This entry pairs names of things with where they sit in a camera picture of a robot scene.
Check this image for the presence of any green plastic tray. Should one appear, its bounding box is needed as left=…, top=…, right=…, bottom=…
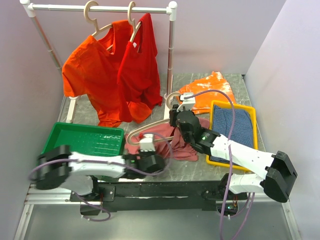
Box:
left=42, top=122, right=125, bottom=157

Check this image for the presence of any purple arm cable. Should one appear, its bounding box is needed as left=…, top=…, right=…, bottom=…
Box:
left=184, top=89, right=256, bottom=240
left=28, top=132, right=174, bottom=182

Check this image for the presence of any aluminium frame rail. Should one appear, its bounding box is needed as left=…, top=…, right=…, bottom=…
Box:
left=14, top=185, right=105, bottom=240

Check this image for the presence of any orange t shirt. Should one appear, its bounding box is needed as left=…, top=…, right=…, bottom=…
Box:
left=62, top=20, right=152, bottom=127

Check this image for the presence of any white clothes rack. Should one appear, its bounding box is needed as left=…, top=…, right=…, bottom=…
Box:
left=19, top=0, right=178, bottom=125

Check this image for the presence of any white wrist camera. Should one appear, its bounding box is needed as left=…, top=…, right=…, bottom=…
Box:
left=139, top=133, right=156, bottom=152
left=177, top=92, right=196, bottom=112

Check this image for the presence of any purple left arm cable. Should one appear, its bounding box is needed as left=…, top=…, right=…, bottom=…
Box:
left=28, top=132, right=174, bottom=182

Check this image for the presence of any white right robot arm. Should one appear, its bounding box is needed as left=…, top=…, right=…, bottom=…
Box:
left=169, top=104, right=298, bottom=203

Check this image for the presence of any yellow plastic tray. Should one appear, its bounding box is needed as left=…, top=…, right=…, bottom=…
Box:
left=206, top=100, right=260, bottom=173

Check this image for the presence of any beige hanger with red shirt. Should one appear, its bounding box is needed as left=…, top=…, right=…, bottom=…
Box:
left=127, top=1, right=141, bottom=43

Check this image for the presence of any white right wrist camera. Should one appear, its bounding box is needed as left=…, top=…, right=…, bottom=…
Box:
left=177, top=92, right=196, bottom=112

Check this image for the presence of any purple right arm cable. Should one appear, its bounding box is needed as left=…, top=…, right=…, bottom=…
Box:
left=184, top=89, right=256, bottom=240

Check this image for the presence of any red t shirt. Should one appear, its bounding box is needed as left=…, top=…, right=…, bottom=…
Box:
left=117, top=13, right=163, bottom=124

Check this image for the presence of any blue checked shirt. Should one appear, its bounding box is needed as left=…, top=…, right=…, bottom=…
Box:
left=212, top=105, right=254, bottom=148

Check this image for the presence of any orange white patterned shirt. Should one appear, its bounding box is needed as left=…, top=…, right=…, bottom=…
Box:
left=178, top=71, right=236, bottom=115

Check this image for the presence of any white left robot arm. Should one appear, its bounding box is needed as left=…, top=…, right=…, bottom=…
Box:
left=29, top=145, right=166, bottom=201

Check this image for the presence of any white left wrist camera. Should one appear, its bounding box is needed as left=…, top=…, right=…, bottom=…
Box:
left=139, top=133, right=156, bottom=152

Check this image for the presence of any dusty pink t shirt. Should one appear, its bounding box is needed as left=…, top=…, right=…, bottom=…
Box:
left=124, top=117, right=210, bottom=162

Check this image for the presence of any beige hanger with orange shirt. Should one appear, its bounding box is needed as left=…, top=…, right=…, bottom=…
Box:
left=83, top=0, right=114, bottom=39

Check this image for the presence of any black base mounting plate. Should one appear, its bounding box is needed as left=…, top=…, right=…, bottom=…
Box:
left=69, top=181, right=247, bottom=213

